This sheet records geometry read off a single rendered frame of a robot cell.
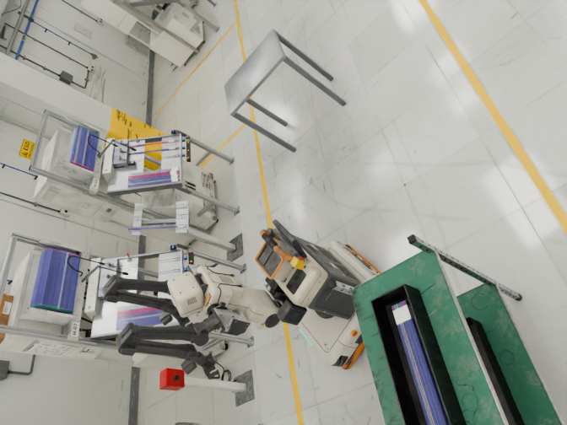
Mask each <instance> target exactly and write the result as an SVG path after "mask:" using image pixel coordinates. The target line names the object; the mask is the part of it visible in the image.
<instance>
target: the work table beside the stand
mask: <svg viewBox="0 0 567 425"><path fill-rule="evenodd" d="M280 42H282V43H283V44H284V45H285V46H287V47H288V48H289V49H290V50H291V51H292V52H294V53H295V54H296V55H298V56H299V57H300V58H302V59H303V60H304V61H305V62H307V63H308V64H309V65H311V66H312V67H313V68H315V70H317V71H318V72H319V73H320V74H322V75H323V76H324V77H325V78H327V79H328V80H329V81H332V80H333V76H332V75H330V74H329V73H328V72H327V71H325V70H324V69H323V68H322V67H320V66H319V65H318V64H316V63H315V62H314V61H312V60H311V59H310V58H309V57H308V56H307V55H306V54H304V53H303V52H302V51H300V50H299V49H298V48H297V47H295V46H294V45H293V44H292V43H290V42H289V41H288V40H286V39H285V38H284V37H283V36H281V35H280V34H279V33H278V32H277V31H276V30H274V29H272V30H271V31H270V32H269V33H268V35H267V36H266V37H265V38H264V39H263V41H262V42H261V43H260V44H259V46H258V47H257V48H256V49H255V50H254V51H253V52H252V53H251V54H250V55H249V57H248V58H247V59H246V60H245V61H244V63H243V64H242V65H241V66H240V68H239V69H238V70H237V71H236V72H235V74H234V75H233V76H232V77H231V78H230V79H229V81H228V82H227V83H226V84H225V85H224V92H225V95H226V99H227V104H228V107H229V115H230V116H233V117H234V118H235V119H237V120H239V121H241V122H243V123H244V124H246V125H247V126H249V127H251V128H253V129H254V130H256V131H258V132H260V133H261V134H262V135H264V136H266V137H268V138H270V139H272V140H273V141H274V142H276V143H278V144H280V145H281V146H283V147H285V148H287V149H288V150H290V151H291V152H293V153H294V152H295V151H296V148H295V147H294V146H292V145H290V144H289V143H287V142H285V141H284V140H282V139H281V138H279V137H277V136H275V135H273V134H272V133H271V132H269V131H267V130H265V129H264V128H262V127H260V126H258V125H257V124H256V123H254V122H253V121H250V120H249V119H247V118H245V117H244V116H242V115H241V114H239V113H237V111H238V110H239V108H240V107H241V106H242V105H243V104H244V103H245V102H246V103H248V104H249V105H251V106H253V107H255V108H256V109H258V110H259V111H260V112H262V113H264V114H265V115H267V116H269V117H271V118H272V119H274V120H275V121H276V122H278V123H280V124H281V125H283V126H287V125H288V123H287V121H284V120H283V119H281V118H280V117H278V116H276V115H275V114H273V113H272V112H271V111H269V110H267V109H266V108H264V107H263V106H261V105H259V104H258V103H257V102H255V101H254V100H252V99H250V97H251V96H252V95H253V94H254V93H255V92H256V90H257V89H258V88H259V87H260V86H261V85H262V84H263V82H264V81H265V80H266V79H267V78H268V77H269V76H270V75H271V74H272V72H273V71H274V70H275V69H276V68H277V67H278V66H279V64H280V63H281V62H285V63H286V64H288V65H289V66H290V67H292V68H293V69H294V70H295V71H296V72H298V73H299V74H301V75H302V76H303V77H305V78H306V79H307V80H309V81H310V82H311V83H313V84H314V85H315V86H316V87H317V88H319V89H320V90H322V91H323V92H324V93H326V94H327V95H329V96H330V97H331V98H333V99H334V100H335V101H337V102H338V103H339V104H340V105H341V106H345V105H346V102H345V101H344V100H343V99H341V98H340V97H339V96H338V95H336V94H335V93H333V92H332V91H331V90H330V89H329V88H328V87H326V86H325V85H324V84H322V83H321V82H320V81H318V80H317V79H316V78H314V77H313V76H311V75H310V74H309V73H308V72H307V71H306V70H304V69H303V68H302V67H300V66H299V65H298V64H296V63H295V62H293V61H292V60H291V59H290V58H288V57H287V56H285V54H284V50H283V48H282V46H281V44H280Z"/></svg>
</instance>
